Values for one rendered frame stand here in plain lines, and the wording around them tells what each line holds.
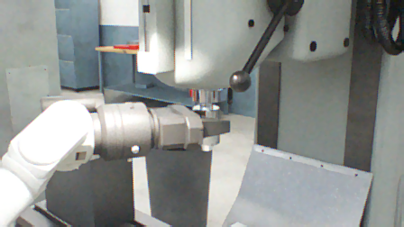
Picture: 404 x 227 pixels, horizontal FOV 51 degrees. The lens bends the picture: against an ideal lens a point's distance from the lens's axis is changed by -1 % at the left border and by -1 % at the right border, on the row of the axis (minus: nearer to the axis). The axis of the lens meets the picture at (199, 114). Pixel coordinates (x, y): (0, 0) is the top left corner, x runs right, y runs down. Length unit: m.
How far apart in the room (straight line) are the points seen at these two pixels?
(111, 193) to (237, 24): 0.56
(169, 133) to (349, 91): 0.47
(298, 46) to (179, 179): 2.02
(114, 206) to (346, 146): 0.55
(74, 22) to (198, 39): 7.34
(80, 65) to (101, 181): 7.05
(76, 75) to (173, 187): 5.51
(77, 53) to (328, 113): 7.13
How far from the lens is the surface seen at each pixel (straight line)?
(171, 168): 2.64
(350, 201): 1.01
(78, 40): 7.96
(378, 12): 0.75
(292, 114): 1.06
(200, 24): 0.60
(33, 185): 0.61
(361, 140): 0.99
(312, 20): 0.74
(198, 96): 0.69
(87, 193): 1.00
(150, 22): 0.61
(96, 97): 0.69
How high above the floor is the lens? 1.42
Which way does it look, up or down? 14 degrees down
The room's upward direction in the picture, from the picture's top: straight up
